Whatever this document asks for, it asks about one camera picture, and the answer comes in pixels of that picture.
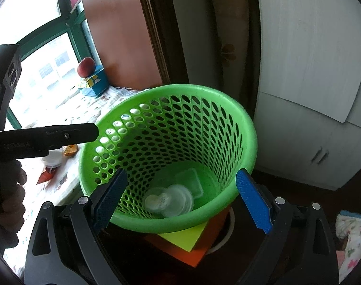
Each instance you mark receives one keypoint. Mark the orange snack piece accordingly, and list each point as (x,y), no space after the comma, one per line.
(71,150)

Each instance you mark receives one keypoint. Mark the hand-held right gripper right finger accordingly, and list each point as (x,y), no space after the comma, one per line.
(254,202)

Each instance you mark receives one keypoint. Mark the green perforated plastic basket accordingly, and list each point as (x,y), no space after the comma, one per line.
(180,115)

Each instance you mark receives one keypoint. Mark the person's left hand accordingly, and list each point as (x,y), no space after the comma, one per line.
(15,207)

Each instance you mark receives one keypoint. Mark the orange and yellow paper sheets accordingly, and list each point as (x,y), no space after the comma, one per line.
(198,253)

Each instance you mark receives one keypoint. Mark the beige flower print curtain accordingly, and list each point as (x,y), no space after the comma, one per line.
(204,35)

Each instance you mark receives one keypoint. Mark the small white round lid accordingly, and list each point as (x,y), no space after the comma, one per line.
(153,203)

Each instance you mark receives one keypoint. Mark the floral printed cloth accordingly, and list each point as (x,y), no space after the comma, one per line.
(353,237)

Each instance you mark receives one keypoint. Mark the yellow-green paper sheet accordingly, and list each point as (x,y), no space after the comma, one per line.
(183,239)

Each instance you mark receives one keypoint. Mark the white red packaging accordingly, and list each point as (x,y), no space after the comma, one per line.
(53,158)

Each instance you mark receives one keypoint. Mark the dark round stool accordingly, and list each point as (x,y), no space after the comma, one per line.
(225,231)

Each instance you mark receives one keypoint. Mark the blue tissue box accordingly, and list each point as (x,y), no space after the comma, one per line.
(95,84)

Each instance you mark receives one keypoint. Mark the green window frame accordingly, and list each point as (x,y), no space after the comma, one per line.
(76,47)

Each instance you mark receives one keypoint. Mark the printed blanket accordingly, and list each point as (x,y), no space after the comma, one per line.
(88,109)

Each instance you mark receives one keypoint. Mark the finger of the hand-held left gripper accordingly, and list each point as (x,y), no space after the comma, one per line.
(58,135)

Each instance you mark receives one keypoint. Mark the white board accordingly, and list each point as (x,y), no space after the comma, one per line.
(302,50)

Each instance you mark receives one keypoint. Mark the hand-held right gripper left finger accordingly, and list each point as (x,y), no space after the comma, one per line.
(109,202)

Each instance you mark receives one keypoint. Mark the red apple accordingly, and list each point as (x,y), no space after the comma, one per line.
(86,67)

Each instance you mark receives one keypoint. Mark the clear square plastic container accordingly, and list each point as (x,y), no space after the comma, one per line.
(194,181)

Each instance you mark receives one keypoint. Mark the brown wooden panel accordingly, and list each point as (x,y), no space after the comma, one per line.
(118,35)

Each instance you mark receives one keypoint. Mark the clear round plastic lid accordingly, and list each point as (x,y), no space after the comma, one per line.
(179,200)

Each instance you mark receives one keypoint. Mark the white cabinet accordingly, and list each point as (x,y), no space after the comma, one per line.
(287,142)

